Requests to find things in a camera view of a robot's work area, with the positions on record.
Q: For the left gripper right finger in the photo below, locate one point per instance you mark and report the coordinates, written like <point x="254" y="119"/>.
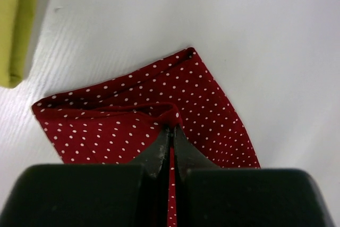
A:
<point x="208" y="195"/>

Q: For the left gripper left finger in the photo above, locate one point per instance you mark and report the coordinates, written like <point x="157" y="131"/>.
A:
<point x="131" y="194"/>

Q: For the red polka dot garment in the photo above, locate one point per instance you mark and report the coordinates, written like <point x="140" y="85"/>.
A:
<point x="115" y="121"/>

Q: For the yellow-green trousers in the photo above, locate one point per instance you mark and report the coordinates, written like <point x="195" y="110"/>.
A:
<point x="17" y="18"/>

